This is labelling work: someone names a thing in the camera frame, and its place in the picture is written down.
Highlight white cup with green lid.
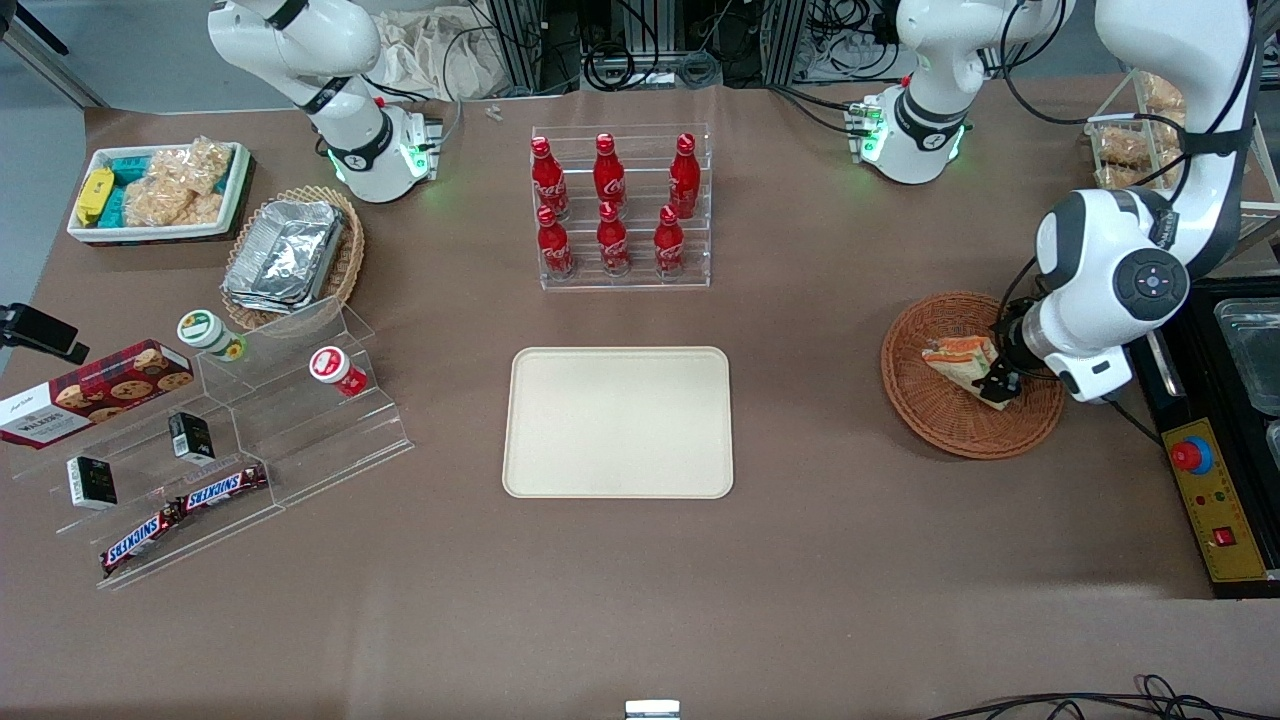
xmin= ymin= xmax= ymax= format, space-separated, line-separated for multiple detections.
xmin=177 ymin=310 xmax=248 ymax=363

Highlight white cup with red lid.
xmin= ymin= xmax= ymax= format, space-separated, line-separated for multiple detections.
xmin=309 ymin=346 xmax=369 ymax=398

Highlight clear acrylic bottle rack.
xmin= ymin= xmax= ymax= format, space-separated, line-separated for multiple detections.
xmin=530 ymin=124 xmax=713 ymax=291

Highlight black clamp mount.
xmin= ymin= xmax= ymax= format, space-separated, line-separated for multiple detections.
xmin=0 ymin=303 xmax=90 ymax=365

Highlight oval light wicker basket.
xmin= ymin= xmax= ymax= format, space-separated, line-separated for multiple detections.
xmin=222 ymin=185 xmax=366 ymax=333

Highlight white wire rack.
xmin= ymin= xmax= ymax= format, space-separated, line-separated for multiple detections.
xmin=1085 ymin=68 xmax=1280 ymax=251

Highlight yellow snack package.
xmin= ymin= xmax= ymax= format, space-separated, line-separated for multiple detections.
xmin=76 ymin=168 xmax=116 ymax=227

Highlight red tartan cookie box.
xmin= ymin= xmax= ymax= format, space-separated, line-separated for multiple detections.
xmin=0 ymin=340 xmax=195 ymax=451

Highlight small black and white box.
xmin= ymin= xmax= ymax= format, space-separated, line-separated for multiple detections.
xmin=66 ymin=456 xmax=119 ymax=511
xmin=168 ymin=411 xmax=215 ymax=465

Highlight clear acrylic stepped shelf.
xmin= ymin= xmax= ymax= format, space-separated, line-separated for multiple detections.
xmin=10 ymin=296 xmax=415 ymax=591

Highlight bagged fried snack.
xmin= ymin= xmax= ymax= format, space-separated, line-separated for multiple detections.
xmin=1140 ymin=72 xmax=1187 ymax=113
xmin=1097 ymin=163 xmax=1171 ymax=191
xmin=1090 ymin=125 xmax=1153 ymax=167

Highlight round brown wicker basket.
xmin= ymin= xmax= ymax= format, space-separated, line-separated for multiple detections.
xmin=880 ymin=291 xmax=1066 ymax=461

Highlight large steel pan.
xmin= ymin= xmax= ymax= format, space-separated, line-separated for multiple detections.
xmin=1215 ymin=298 xmax=1280 ymax=416

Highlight beige plastic tray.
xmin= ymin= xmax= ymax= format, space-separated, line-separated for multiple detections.
xmin=502 ymin=346 xmax=735 ymax=500

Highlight black power cable with plug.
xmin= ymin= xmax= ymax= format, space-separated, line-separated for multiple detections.
xmin=1100 ymin=395 xmax=1167 ymax=447

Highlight brown snickers bar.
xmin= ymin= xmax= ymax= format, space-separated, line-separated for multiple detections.
xmin=100 ymin=503 xmax=186 ymax=576
xmin=178 ymin=463 xmax=270 ymax=514

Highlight triangle sandwich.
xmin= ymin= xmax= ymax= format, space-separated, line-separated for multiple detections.
xmin=921 ymin=335 xmax=1005 ymax=405

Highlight clear bag of rice crackers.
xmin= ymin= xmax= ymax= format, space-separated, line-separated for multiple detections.
xmin=148 ymin=137 xmax=234 ymax=197
xmin=122 ymin=180 xmax=224 ymax=228

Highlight red cola bottle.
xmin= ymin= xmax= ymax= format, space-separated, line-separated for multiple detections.
xmin=594 ymin=133 xmax=627 ymax=209
xmin=669 ymin=133 xmax=701 ymax=219
xmin=530 ymin=136 xmax=571 ymax=221
xmin=596 ymin=202 xmax=633 ymax=277
xmin=654 ymin=205 xmax=687 ymax=276
xmin=537 ymin=206 xmax=576 ymax=279

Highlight black machine housing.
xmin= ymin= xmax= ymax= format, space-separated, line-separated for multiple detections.
xmin=1128 ymin=275 xmax=1280 ymax=599

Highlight yellow control panel with stop button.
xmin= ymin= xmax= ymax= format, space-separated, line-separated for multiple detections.
xmin=1163 ymin=420 xmax=1269 ymax=584

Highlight black floor cables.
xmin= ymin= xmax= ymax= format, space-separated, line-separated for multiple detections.
xmin=925 ymin=675 xmax=1280 ymax=720

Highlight white rectangular snack bin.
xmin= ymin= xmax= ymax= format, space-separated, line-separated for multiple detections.
xmin=67 ymin=142 xmax=251 ymax=246

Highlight stacked aluminium foil containers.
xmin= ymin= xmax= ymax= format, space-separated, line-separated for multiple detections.
xmin=222 ymin=200 xmax=348 ymax=315

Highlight beige cloth bag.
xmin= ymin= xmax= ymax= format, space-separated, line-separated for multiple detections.
xmin=375 ymin=10 xmax=501 ymax=101

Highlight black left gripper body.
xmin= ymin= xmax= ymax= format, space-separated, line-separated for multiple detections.
xmin=994 ymin=298 xmax=1047 ymax=379

